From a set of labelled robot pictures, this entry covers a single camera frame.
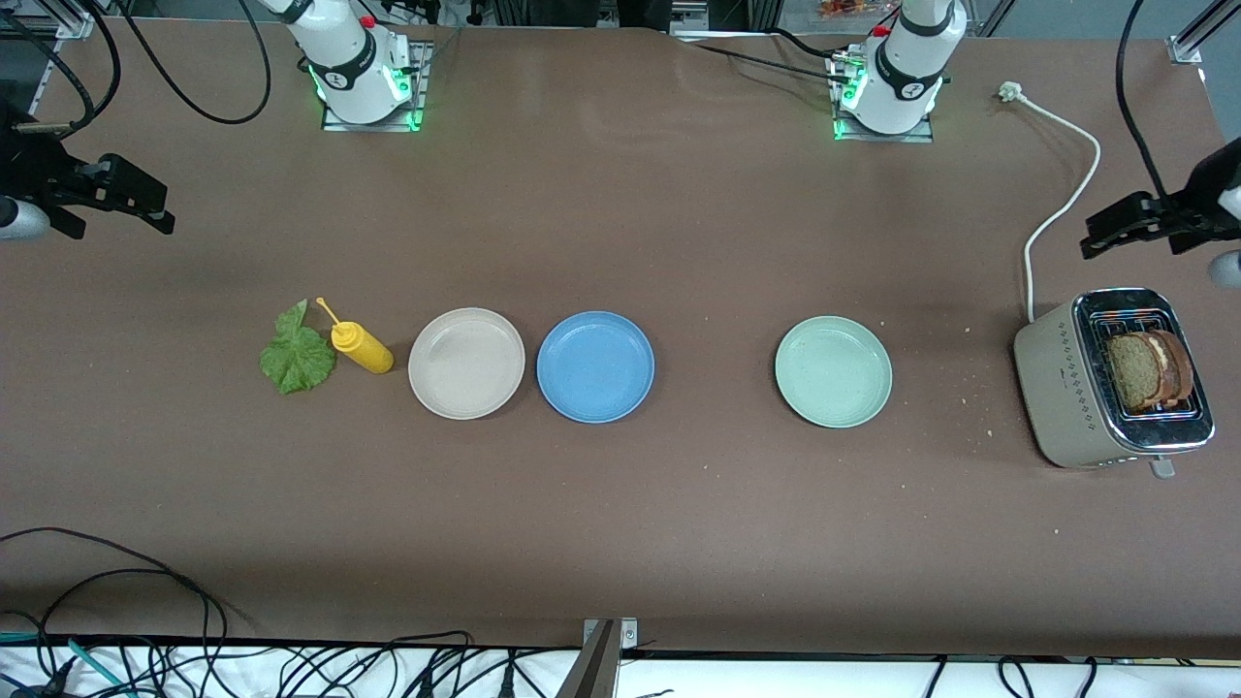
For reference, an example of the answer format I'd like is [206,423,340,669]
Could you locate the brown bread slice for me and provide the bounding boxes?
[1149,330,1195,406]
[1108,334,1164,413]

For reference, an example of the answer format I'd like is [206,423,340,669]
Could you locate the green lettuce leaf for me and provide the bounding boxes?
[259,299,337,396]

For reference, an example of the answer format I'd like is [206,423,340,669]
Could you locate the yellow mustard squeeze bottle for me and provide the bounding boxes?
[316,297,396,375]

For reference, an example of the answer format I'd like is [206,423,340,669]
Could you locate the blue round plate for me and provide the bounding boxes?
[536,310,656,425]

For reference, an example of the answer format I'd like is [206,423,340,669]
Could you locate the light green round plate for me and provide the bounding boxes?
[774,315,894,429]

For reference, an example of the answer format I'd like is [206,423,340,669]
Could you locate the beige round plate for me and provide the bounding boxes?
[407,307,526,421]

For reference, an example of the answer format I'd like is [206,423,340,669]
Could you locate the beige chrome toaster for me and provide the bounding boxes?
[1013,287,1216,479]

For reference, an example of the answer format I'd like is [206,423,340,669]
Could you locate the grey aluminium profile bar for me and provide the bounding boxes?
[555,620,621,698]

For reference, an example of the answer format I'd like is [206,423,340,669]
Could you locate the aluminium frame rail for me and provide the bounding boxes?
[15,73,51,146]
[0,0,98,40]
[1168,0,1241,65]

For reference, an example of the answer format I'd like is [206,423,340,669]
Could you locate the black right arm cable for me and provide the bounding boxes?
[0,0,123,132]
[114,0,273,125]

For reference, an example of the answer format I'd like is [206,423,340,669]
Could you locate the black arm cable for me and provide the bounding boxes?
[1115,0,1169,200]
[0,0,123,132]
[114,0,273,125]

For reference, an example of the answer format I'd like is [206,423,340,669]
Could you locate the white toaster power cable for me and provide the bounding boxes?
[999,82,1102,324]

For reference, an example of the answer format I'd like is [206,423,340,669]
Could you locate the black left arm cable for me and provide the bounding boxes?
[1115,0,1169,200]

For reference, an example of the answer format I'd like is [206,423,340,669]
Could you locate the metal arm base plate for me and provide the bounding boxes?
[829,53,935,143]
[320,41,433,133]

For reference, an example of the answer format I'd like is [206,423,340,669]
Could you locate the black loose cable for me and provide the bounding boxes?
[0,526,230,643]
[39,569,211,646]

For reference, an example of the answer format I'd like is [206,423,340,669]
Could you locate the black base supply cable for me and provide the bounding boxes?
[693,27,854,86]

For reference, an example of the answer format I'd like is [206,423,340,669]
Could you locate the teal cable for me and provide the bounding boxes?
[0,630,132,697]

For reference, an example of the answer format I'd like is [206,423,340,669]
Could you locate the metal corner bracket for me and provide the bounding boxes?
[583,618,639,649]

